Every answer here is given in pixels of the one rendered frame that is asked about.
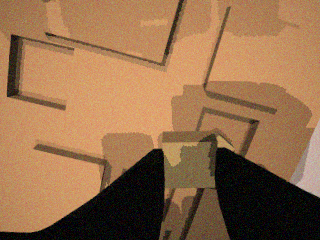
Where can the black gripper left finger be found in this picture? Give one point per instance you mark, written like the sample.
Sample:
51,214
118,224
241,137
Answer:
130,208

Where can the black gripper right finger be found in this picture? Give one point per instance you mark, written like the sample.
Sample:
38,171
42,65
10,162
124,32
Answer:
258,205

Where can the tan square block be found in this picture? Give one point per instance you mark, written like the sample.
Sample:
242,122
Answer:
222,142
189,159

